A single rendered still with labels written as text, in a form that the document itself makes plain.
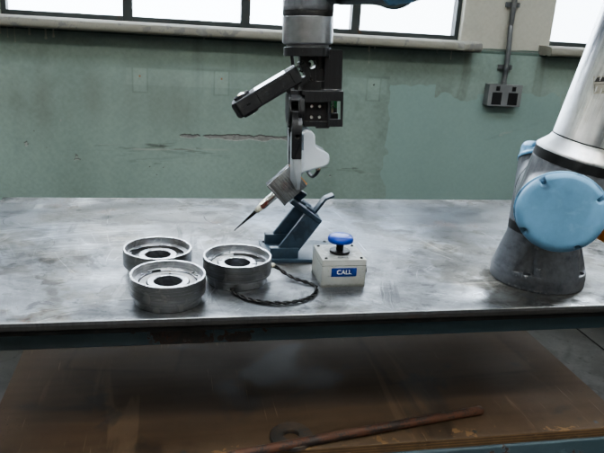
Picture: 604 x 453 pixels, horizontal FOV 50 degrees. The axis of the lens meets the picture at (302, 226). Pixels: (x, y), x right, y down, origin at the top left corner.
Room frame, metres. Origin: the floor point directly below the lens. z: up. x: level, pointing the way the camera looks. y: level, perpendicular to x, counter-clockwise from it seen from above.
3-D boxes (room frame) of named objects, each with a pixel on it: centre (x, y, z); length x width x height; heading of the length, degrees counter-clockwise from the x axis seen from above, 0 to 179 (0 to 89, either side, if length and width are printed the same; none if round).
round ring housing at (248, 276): (0.92, 0.10, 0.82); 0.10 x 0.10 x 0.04
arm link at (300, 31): (1.00, 0.01, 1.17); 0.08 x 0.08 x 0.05
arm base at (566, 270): (1.01, -0.40, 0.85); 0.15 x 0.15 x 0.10
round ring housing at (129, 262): (0.94, 0.22, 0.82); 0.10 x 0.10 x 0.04
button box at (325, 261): (0.95, -0.07, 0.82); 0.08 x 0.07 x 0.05; 102
